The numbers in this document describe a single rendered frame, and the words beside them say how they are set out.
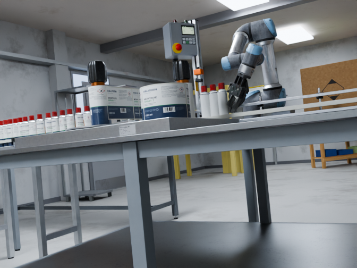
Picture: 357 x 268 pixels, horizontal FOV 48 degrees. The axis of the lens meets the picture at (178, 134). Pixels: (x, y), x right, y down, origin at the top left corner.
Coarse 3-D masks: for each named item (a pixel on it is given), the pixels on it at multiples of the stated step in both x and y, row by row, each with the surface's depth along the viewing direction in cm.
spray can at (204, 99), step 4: (204, 88) 216; (204, 92) 216; (200, 96) 216; (204, 96) 215; (208, 96) 216; (200, 100) 217; (204, 100) 215; (208, 100) 215; (204, 104) 215; (208, 104) 215; (204, 108) 215; (208, 108) 215; (204, 112) 215; (208, 112) 215; (204, 116) 215
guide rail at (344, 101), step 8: (304, 104) 187; (312, 104) 186; (320, 104) 184; (328, 104) 182; (336, 104) 181; (240, 112) 203; (248, 112) 201; (256, 112) 199; (264, 112) 197; (272, 112) 195
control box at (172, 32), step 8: (168, 24) 226; (176, 24) 227; (184, 24) 230; (192, 24) 232; (168, 32) 227; (176, 32) 227; (168, 40) 228; (176, 40) 227; (168, 48) 229; (184, 48) 229; (192, 48) 231; (168, 56) 230; (176, 56) 230; (184, 56) 232
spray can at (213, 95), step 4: (212, 84) 214; (212, 88) 213; (212, 92) 213; (216, 92) 213; (212, 96) 213; (216, 96) 213; (212, 100) 213; (216, 100) 213; (212, 104) 213; (216, 104) 212; (212, 108) 213; (216, 108) 212; (212, 112) 213; (216, 112) 212
